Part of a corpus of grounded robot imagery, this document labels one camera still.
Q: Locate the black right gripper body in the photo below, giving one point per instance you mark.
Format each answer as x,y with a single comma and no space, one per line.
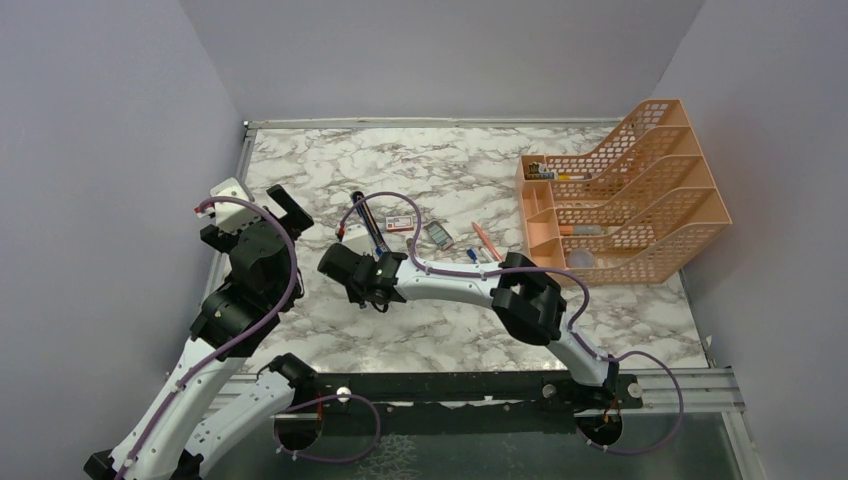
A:
356,297

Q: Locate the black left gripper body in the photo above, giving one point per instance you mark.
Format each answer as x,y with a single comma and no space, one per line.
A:
296,220

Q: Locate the blue stapler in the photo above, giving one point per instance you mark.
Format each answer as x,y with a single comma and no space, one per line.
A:
369,221

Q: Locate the red white staple box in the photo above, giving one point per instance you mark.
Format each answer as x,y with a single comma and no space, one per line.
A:
400,223

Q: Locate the grey staple strips tray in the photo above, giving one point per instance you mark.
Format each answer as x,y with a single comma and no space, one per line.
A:
439,235

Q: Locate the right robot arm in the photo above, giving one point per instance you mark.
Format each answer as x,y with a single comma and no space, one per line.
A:
525,297

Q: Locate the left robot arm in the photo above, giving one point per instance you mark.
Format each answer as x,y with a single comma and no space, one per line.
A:
176,439

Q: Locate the blue capped white marker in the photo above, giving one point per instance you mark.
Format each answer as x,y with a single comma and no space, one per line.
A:
472,254

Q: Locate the red capped white marker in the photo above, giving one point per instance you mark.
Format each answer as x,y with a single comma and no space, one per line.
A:
486,254

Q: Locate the salmon pink pen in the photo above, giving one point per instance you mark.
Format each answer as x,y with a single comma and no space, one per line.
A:
487,243

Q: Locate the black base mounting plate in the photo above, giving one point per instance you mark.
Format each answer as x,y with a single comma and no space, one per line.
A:
547,401

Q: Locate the black binder clips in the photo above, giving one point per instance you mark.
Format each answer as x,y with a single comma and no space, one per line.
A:
539,171

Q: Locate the grey eraser in organizer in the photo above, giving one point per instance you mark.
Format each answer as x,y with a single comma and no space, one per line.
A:
581,230

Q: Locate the peach plastic file organizer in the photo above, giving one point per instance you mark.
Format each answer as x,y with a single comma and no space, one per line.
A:
651,190

